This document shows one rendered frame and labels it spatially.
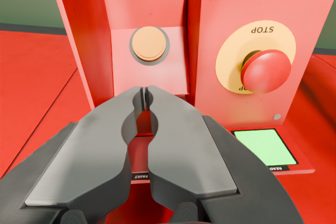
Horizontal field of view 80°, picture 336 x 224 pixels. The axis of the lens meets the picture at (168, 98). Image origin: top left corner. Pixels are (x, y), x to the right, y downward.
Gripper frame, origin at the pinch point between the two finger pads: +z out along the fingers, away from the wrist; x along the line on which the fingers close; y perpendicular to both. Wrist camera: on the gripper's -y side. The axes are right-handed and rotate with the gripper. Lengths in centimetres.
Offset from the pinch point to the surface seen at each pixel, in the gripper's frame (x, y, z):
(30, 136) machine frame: -24.8, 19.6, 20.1
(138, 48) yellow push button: -1.3, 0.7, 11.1
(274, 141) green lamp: 12.6, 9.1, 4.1
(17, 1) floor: -57, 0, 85
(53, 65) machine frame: -32, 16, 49
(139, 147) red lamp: -1.6, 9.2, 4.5
